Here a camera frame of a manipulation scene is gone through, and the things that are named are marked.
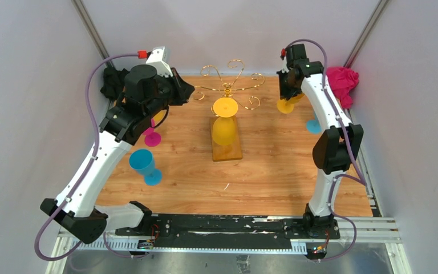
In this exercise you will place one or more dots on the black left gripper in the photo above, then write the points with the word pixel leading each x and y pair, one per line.
pixel 183 89

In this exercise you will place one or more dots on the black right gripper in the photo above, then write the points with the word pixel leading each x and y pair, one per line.
pixel 284 93

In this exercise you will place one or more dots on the teal wine glass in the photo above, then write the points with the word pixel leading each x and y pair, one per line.
pixel 143 162
pixel 313 126

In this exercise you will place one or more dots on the pink wine glass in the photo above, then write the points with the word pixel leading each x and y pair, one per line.
pixel 151 137

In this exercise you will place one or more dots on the yellow wine glass front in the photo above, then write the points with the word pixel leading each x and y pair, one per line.
pixel 224 128

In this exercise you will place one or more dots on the yellow wine glass taken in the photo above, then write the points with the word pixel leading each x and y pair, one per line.
pixel 159 118

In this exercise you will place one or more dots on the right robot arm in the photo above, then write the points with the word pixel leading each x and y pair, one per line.
pixel 339 143

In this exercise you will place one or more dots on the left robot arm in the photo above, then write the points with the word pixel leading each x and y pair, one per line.
pixel 145 94

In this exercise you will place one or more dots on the wooden rack base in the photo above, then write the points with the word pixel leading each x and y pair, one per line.
pixel 226 153

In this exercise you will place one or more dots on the pink cloth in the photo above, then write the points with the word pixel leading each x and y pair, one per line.
pixel 342 81

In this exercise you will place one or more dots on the black cloth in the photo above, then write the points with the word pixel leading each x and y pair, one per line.
pixel 113 82

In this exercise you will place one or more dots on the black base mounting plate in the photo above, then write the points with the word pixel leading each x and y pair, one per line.
pixel 228 231

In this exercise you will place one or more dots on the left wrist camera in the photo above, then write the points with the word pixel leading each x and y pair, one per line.
pixel 159 58

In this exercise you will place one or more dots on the gold wire glass rack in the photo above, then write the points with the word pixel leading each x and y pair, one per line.
pixel 229 89

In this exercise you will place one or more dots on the right corner frame post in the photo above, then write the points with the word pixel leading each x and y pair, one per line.
pixel 377 13

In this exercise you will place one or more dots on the corner frame post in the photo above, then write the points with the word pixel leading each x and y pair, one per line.
pixel 90 27
pixel 377 13

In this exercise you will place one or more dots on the left corner frame post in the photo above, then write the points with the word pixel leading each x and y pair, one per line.
pixel 90 27

